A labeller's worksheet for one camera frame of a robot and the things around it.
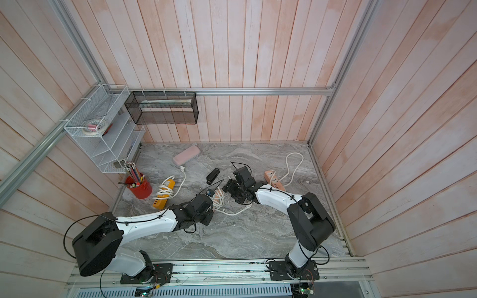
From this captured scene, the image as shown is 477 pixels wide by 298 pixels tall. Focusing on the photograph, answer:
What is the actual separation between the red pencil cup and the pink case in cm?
20

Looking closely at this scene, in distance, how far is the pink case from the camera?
43.3 inches

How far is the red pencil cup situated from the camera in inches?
34.8
